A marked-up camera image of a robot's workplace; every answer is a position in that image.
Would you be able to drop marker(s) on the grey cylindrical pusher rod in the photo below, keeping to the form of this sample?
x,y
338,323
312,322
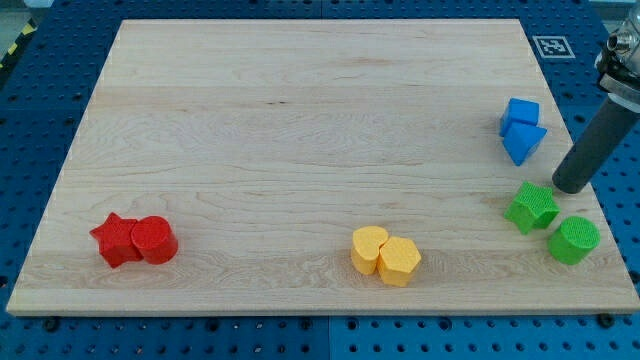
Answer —
x,y
610,125

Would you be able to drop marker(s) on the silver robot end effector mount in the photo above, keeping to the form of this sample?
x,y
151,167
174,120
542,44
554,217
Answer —
x,y
618,62

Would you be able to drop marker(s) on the blue triangle block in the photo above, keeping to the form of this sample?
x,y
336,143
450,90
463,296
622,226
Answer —
x,y
522,140

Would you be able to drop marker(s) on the white fiducial marker tag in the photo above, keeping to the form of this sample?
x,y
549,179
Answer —
x,y
553,47

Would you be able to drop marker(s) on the blue cube block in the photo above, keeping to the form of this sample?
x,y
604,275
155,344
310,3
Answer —
x,y
519,111

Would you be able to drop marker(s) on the green star block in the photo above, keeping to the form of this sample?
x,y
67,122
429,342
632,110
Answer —
x,y
533,207

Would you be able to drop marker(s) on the green cylinder block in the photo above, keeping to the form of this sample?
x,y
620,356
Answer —
x,y
574,239

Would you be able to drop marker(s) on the yellow hexagon block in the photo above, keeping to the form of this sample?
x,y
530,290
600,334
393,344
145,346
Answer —
x,y
398,260

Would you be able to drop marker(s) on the yellow heart block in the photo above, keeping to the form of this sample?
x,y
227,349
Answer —
x,y
365,249

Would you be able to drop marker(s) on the wooden board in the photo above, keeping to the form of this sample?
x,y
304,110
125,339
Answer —
x,y
266,143

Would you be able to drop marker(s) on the red cylinder block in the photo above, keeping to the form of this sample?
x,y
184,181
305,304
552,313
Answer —
x,y
153,237

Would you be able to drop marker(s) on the red star block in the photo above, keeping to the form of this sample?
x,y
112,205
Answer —
x,y
114,240

